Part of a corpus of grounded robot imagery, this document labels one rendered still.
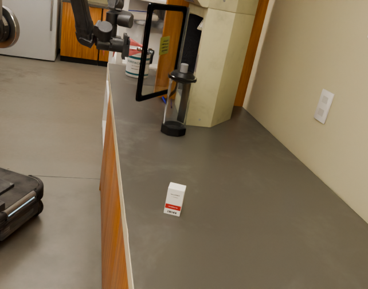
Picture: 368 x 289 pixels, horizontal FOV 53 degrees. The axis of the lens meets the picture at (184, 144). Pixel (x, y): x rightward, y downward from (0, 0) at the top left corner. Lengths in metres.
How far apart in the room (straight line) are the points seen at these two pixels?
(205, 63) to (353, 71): 0.54
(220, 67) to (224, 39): 0.11
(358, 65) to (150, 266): 0.93
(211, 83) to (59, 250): 1.30
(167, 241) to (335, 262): 0.40
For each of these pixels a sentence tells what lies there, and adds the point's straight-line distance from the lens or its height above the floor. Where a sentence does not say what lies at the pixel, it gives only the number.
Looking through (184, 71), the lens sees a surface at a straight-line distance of 1.38.
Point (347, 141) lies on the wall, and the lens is 1.34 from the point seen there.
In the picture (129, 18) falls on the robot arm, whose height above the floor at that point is 1.29.
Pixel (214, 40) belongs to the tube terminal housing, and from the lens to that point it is 1.49.
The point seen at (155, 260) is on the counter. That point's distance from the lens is 0.80.
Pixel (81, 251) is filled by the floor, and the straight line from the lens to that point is 2.27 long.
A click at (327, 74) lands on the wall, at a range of 1.48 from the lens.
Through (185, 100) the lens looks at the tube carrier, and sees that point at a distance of 1.38.
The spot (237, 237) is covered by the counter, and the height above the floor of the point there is 0.94.
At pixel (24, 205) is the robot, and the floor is 0.20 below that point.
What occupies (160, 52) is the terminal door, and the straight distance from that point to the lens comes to 1.64.
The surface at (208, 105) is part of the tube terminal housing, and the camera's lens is 1.55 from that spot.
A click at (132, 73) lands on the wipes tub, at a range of 2.19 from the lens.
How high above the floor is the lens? 1.46
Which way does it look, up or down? 22 degrees down
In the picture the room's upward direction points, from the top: 11 degrees clockwise
